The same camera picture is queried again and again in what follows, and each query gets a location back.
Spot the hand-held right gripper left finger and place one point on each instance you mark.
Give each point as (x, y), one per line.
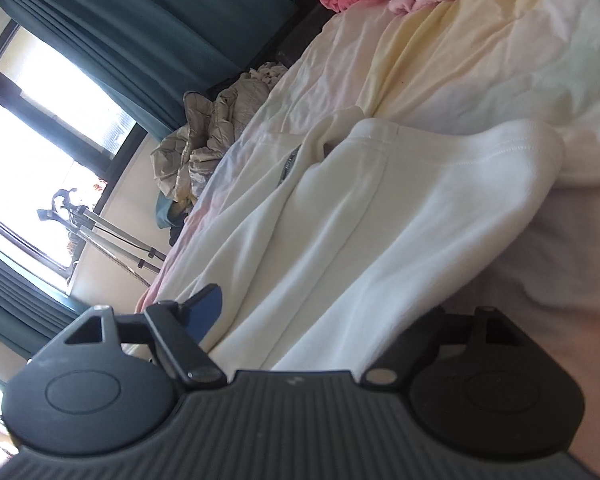
(205, 310)

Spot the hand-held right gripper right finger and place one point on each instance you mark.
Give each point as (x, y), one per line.
(430, 340)

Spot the white zip jacket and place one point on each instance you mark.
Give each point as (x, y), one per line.
(380, 220)

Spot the beige crumpled clothes pile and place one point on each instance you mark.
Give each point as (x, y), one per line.
(215, 130)

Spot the blue cloth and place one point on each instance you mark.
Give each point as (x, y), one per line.
(166, 215)

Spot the garment steamer stand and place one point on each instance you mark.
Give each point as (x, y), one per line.
(105, 230)

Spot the blue curtain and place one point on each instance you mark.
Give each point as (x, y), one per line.
(155, 25)
(20, 300)

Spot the dark framed window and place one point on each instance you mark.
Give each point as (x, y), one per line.
(30, 135)

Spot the pastel bed blanket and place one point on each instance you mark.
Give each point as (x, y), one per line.
(480, 60)

